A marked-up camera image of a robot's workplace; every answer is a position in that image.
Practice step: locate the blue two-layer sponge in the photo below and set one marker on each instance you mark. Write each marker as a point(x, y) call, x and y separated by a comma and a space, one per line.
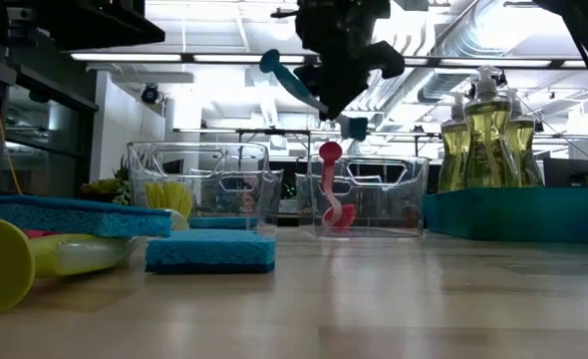
point(75, 219)
point(209, 249)
point(224, 223)

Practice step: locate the clear plastic bin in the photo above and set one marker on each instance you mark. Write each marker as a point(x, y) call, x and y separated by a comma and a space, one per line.
point(209, 169)
point(388, 209)

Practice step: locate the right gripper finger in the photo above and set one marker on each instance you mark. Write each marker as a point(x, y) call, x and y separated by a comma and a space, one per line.
point(344, 85)
point(308, 77)

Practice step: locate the teal plastic tray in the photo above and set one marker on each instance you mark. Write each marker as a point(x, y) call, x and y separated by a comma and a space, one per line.
point(523, 214)

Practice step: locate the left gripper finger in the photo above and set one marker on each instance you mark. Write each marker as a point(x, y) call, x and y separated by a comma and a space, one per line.
point(104, 25)

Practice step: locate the yellow-green dish brush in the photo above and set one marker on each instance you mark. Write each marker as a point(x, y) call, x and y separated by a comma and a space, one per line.
point(0, 269)

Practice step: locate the black monitor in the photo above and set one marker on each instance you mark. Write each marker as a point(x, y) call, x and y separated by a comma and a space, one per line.
point(570, 172)

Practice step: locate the blue dish brush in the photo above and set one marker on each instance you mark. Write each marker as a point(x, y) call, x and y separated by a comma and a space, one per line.
point(289, 80)

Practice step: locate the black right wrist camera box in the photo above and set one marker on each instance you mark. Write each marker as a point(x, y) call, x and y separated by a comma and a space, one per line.
point(387, 60)

